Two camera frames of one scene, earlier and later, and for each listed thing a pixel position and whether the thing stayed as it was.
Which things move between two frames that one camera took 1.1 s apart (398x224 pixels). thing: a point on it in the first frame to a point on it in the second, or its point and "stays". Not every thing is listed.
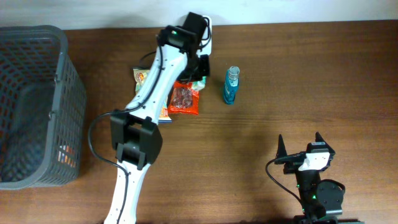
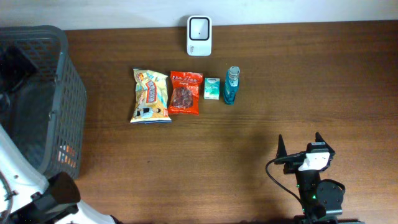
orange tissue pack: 66,155 stays
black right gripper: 290,167 stays
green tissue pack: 199,85 to 212,88
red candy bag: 185,99 stays
